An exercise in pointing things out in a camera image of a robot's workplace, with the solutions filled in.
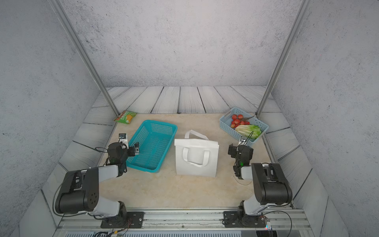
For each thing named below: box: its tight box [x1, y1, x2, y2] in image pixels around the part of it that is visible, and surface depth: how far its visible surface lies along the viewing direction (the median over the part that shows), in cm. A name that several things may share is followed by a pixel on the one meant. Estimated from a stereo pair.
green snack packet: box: [113, 110, 138, 125], surface depth 117 cm
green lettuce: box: [234, 124, 262, 139], surface depth 105 cm
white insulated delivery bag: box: [174, 129, 220, 178], surface depth 78 cm
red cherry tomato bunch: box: [230, 114, 255, 129], surface depth 113 cm
